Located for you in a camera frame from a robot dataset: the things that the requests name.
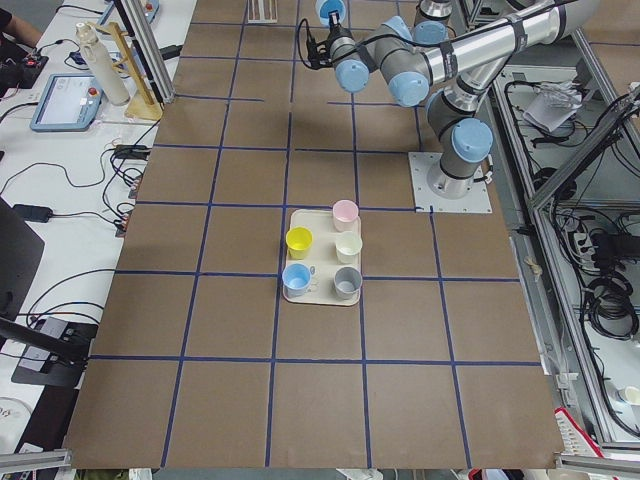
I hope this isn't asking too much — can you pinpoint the pink plastic cup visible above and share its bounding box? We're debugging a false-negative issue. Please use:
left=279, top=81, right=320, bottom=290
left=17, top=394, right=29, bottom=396
left=332, top=199, right=359, bottom=232

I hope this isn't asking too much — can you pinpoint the black monitor stand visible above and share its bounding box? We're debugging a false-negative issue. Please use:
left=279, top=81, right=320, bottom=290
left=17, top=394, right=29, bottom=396
left=0, top=197, right=99, bottom=391

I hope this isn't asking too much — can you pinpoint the pale green plastic cup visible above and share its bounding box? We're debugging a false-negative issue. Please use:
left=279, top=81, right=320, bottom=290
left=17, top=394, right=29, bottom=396
left=335, top=231, right=363, bottom=264

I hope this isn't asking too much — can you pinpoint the yellow plastic cup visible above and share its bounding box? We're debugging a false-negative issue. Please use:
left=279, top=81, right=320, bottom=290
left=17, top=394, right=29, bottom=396
left=285, top=226, right=313, bottom=260

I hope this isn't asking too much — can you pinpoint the wooden stand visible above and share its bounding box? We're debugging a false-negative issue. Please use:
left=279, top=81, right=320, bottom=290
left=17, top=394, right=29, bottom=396
left=94, top=22, right=162, bottom=121

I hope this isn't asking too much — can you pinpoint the grey plastic cup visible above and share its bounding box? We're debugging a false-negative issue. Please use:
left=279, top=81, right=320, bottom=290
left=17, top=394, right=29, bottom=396
left=333, top=266, right=362, bottom=300

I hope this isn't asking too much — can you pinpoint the aluminium frame post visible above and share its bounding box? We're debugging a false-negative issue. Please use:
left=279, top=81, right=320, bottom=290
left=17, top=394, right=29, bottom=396
left=114, top=0, right=175, bottom=104

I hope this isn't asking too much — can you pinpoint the cream plastic tray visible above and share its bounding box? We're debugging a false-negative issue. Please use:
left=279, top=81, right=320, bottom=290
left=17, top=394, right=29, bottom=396
left=283, top=209, right=361, bottom=307

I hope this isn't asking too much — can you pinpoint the teach pendant tablet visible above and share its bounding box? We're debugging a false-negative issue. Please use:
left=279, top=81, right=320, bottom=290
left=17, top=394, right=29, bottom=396
left=30, top=74, right=103, bottom=132

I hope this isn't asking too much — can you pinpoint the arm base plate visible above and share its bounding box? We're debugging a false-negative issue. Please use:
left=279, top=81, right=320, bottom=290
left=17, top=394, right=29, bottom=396
left=408, top=152, right=492, bottom=214

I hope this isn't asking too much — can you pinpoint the pale blue plastic cup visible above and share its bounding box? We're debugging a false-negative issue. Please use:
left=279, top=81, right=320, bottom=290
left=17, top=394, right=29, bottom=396
left=315, top=0, right=347, bottom=26

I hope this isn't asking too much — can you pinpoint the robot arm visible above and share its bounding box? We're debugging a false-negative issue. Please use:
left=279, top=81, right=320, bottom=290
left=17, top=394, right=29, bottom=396
left=413, top=0, right=452, bottom=45
left=312, top=1, right=599, bottom=199

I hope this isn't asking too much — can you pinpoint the black power adapter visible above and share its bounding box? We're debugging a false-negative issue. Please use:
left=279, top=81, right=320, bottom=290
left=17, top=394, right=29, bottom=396
left=12, top=204, right=54, bottom=223

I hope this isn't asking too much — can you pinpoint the white drink bottle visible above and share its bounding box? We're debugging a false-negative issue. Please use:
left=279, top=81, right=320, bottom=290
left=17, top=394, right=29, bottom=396
left=76, top=22, right=130, bottom=106

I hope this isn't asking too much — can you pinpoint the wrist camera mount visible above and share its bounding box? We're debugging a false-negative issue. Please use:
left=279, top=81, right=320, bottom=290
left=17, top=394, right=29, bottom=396
left=295, top=18, right=333, bottom=71

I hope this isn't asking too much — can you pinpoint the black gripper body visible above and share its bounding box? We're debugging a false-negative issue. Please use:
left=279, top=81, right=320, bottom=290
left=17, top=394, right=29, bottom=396
left=326, top=24, right=355, bottom=58

